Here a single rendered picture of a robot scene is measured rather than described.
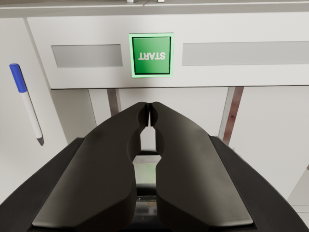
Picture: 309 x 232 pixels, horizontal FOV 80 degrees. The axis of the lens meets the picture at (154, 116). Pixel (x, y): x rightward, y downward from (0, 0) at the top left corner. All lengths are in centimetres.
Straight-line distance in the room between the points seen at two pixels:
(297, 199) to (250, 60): 71
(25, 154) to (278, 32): 44
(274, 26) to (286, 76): 7
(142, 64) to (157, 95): 19
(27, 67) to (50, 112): 7
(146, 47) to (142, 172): 35
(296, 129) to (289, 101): 10
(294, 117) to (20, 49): 58
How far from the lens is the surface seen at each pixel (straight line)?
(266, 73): 31
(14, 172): 47
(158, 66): 26
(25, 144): 40
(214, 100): 46
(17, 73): 31
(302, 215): 89
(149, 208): 61
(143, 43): 25
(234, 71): 29
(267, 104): 52
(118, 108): 43
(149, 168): 50
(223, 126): 49
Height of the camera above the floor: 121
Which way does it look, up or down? 57 degrees down
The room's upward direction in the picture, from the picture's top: 180 degrees counter-clockwise
